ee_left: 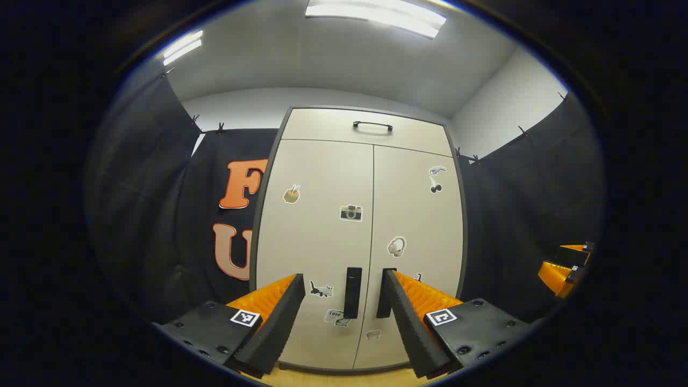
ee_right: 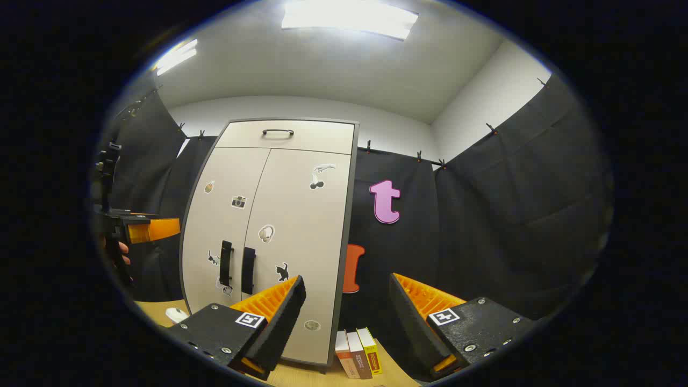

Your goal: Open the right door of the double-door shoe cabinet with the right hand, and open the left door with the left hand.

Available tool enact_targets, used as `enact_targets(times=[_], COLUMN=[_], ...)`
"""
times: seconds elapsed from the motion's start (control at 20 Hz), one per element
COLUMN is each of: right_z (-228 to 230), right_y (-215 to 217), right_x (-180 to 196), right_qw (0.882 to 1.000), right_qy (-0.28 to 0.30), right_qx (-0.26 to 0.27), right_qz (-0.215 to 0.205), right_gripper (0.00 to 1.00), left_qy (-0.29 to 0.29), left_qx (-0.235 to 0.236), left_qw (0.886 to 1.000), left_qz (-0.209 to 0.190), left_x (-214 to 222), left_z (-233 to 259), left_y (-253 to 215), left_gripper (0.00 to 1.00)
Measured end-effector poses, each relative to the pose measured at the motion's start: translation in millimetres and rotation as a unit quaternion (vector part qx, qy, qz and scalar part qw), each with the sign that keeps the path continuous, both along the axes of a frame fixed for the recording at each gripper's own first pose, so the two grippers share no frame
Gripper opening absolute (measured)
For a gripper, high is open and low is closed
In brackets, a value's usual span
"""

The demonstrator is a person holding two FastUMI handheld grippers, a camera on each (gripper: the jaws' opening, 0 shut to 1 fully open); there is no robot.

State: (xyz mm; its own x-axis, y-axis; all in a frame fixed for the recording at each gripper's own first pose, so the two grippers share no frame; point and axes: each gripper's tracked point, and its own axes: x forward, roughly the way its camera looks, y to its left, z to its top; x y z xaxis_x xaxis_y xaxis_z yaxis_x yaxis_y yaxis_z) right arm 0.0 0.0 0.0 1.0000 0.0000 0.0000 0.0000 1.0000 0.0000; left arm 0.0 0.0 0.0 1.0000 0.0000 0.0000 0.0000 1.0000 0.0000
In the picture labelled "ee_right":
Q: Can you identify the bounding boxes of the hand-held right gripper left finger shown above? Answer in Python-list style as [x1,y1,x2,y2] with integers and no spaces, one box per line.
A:
[164,275,307,382]

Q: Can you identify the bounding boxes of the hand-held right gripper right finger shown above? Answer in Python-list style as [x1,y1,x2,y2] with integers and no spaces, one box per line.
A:
[388,273,538,383]

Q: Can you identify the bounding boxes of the black door handle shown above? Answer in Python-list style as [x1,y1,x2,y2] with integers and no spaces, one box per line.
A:
[241,247,257,295]
[219,240,234,287]

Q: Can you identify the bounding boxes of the beige camera-sticker cabinet door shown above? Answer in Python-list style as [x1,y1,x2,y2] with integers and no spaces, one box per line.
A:
[182,147,271,315]

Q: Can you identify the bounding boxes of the beige cherry-sticker cabinet door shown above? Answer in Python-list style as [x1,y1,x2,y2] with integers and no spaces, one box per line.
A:
[239,149,355,366]

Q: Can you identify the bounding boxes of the beige double-door shoe cabinet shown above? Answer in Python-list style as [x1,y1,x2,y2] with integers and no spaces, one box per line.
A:
[179,118,360,374]

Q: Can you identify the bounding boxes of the beige cabinet drawer front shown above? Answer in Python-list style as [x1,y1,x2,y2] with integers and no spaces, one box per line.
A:
[215,120,356,155]

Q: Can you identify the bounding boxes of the yellow book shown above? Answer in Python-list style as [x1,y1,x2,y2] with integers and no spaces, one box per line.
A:
[357,327,383,375]

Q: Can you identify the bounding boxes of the reddish brown book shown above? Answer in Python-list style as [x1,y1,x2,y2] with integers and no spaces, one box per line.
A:
[347,331,373,379]

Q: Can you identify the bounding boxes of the black backdrop cloth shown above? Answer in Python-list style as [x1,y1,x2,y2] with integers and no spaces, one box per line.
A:
[102,73,613,377]

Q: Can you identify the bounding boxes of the small ceiling light panel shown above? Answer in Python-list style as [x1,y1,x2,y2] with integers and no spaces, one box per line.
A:
[153,39,198,76]

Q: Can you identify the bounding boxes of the large ceiling light panel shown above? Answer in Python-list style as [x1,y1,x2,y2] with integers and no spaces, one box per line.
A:
[281,0,419,41]

